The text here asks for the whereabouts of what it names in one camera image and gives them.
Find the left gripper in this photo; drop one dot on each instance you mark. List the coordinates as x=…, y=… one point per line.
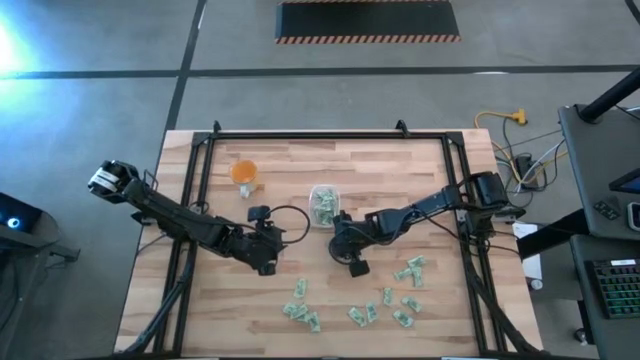
x=260, y=245

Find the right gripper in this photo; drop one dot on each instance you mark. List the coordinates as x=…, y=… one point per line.
x=345, y=245

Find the pile of sweetener packets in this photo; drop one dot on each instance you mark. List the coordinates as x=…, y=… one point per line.
x=325, y=206

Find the green sweetener packet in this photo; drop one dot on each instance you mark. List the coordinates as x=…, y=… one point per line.
x=300, y=288
x=402, y=273
x=301, y=313
x=371, y=312
x=411, y=303
x=387, y=296
x=357, y=316
x=417, y=277
x=290, y=308
x=402, y=318
x=314, y=323
x=416, y=261

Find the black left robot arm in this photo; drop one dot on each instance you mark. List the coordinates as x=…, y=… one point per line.
x=165, y=212

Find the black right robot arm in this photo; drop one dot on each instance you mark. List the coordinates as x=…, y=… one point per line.
x=425, y=205

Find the clear plastic bin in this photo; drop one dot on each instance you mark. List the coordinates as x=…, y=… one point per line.
x=325, y=205

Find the yellow ceramic mug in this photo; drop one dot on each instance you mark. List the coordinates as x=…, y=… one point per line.
x=244, y=172

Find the white paper sheet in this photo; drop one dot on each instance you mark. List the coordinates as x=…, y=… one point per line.
x=530, y=260

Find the small white cup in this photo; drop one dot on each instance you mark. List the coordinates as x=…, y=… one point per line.
x=536, y=284

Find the black power strip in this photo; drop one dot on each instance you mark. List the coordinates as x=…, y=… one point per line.
x=526, y=170

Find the black hazard-striped floor mat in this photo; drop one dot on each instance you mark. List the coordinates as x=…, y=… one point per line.
x=367, y=20

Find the dark metal cart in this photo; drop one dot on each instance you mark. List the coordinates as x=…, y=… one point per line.
x=30, y=250

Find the black box with blue light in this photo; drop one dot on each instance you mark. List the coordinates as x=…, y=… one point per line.
x=17, y=220

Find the grey desk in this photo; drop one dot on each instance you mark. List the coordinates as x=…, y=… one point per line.
x=595, y=165

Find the small black controller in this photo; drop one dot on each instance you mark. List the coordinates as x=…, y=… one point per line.
x=607, y=210

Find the black backlit keyboard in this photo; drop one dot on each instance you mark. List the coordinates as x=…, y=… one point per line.
x=617, y=287

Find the dark keyboard desk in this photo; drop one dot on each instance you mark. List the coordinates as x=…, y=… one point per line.
x=615, y=340

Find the black tablet screen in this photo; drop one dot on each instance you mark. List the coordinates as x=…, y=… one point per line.
x=627, y=182

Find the white handheld device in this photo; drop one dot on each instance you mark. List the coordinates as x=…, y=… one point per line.
x=635, y=216

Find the black pole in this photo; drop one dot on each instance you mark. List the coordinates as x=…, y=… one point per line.
x=610, y=97

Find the black aluminium table frame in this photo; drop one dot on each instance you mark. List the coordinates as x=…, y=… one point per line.
x=325, y=135

